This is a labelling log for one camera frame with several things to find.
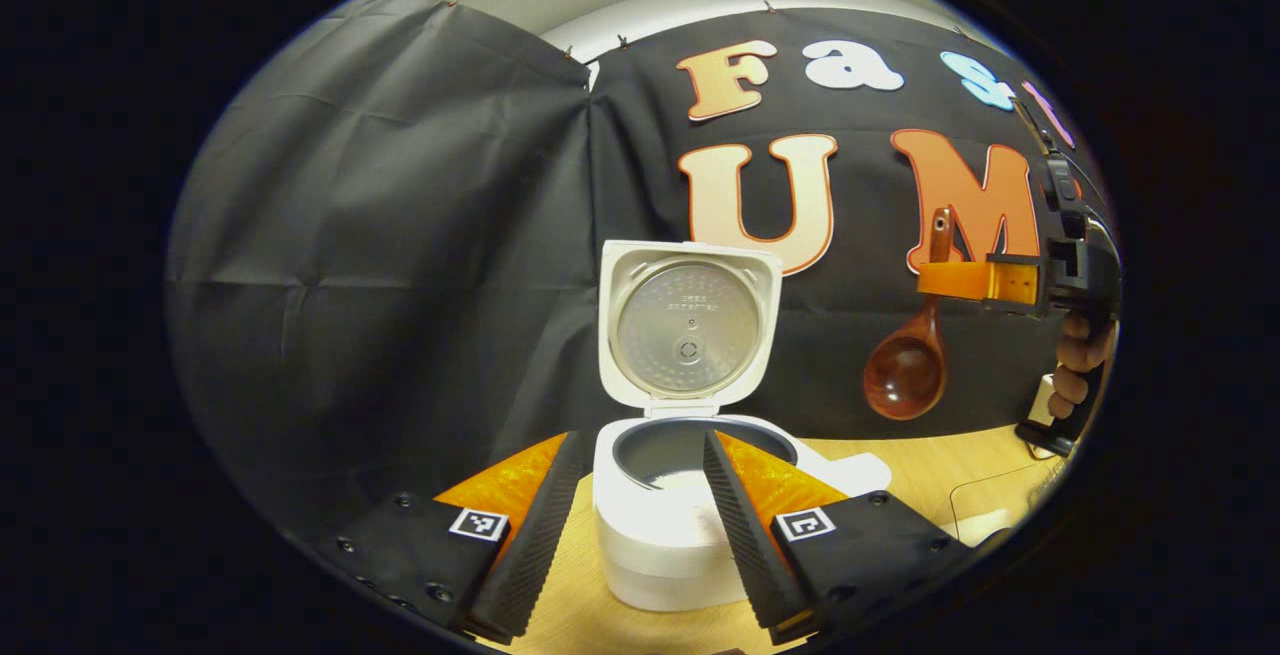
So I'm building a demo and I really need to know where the white rice cooker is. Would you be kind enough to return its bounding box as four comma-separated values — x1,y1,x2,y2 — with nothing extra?
592,240,893,614

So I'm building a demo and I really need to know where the black backdrop cloth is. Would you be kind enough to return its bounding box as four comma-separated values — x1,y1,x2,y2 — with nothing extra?
165,0,1111,536

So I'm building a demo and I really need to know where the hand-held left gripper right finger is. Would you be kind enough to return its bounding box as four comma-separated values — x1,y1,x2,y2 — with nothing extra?
703,429,972,647

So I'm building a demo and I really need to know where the clear plastic rice container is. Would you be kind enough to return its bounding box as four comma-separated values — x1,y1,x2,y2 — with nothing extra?
948,458,1063,547

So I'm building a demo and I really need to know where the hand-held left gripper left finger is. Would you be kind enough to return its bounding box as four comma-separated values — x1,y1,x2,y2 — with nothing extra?
335,430,587,645

